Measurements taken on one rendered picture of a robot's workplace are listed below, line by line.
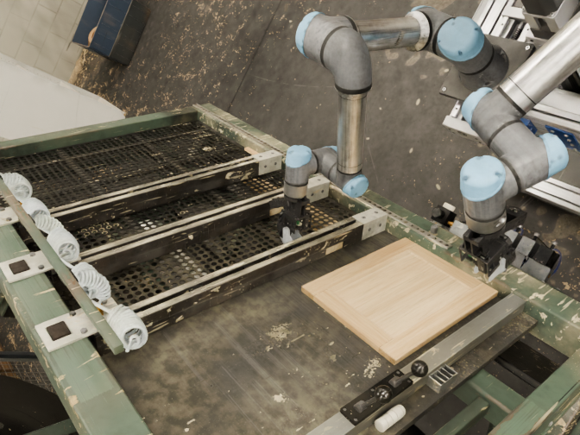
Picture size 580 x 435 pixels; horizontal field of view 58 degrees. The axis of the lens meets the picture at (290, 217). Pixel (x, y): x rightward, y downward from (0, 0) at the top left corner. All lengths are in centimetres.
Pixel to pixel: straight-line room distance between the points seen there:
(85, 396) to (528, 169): 98
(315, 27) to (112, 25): 412
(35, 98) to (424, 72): 318
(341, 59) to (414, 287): 73
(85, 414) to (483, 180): 89
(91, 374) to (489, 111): 99
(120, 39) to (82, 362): 443
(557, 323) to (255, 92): 285
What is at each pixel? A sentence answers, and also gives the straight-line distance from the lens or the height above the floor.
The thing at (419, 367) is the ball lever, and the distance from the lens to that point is 123.
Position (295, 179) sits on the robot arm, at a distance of 160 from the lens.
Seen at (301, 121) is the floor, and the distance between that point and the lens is 358.
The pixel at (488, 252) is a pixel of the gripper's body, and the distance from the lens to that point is 114.
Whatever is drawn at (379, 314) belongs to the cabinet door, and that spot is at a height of 122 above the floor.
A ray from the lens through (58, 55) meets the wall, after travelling 642.
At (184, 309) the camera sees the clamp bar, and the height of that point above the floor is 161.
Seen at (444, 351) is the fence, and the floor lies 122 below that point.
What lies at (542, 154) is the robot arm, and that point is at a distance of 104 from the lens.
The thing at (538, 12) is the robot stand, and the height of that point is 139.
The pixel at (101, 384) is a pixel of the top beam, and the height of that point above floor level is 189.
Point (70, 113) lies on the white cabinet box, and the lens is 506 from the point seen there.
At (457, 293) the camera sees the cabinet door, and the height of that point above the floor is 98.
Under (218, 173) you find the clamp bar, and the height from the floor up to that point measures 119.
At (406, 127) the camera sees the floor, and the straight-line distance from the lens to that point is 312.
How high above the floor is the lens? 257
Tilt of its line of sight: 49 degrees down
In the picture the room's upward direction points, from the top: 71 degrees counter-clockwise
